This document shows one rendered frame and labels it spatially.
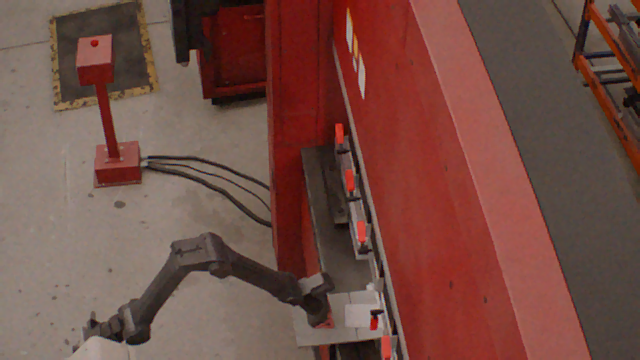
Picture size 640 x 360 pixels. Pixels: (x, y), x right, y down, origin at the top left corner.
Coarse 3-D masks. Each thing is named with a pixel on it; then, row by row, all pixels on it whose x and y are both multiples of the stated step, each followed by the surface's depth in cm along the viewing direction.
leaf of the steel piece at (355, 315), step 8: (344, 304) 289; (352, 304) 291; (360, 304) 291; (368, 304) 291; (344, 312) 288; (352, 312) 289; (360, 312) 289; (368, 312) 289; (344, 320) 286; (352, 320) 287; (360, 320) 287; (368, 320) 287
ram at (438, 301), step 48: (336, 0) 297; (384, 0) 218; (336, 48) 309; (384, 48) 225; (384, 96) 232; (384, 144) 239; (432, 144) 185; (384, 192) 246; (432, 192) 189; (384, 240) 253; (432, 240) 194; (432, 288) 197; (432, 336) 201; (480, 336) 161
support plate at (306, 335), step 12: (336, 300) 292; (348, 300) 292; (360, 300) 292; (372, 300) 292; (300, 312) 289; (336, 312) 289; (300, 324) 286; (336, 324) 286; (300, 336) 283; (312, 336) 283; (324, 336) 283; (336, 336) 283; (348, 336) 283; (360, 336) 283; (372, 336) 283
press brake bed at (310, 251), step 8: (304, 184) 354; (304, 192) 357; (304, 200) 360; (304, 208) 363; (304, 216) 367; (304, 224) 371; (304, 232) 374; (312, 232) 341; (304, 240) 378; (312, 240) 343; (304, 248) 382; (312, 248) 347; (304, 256) 386; (312, 256) 350; (312, 264) 353; (312, 272) 357; (320, 272) 325; (320, 352) 357
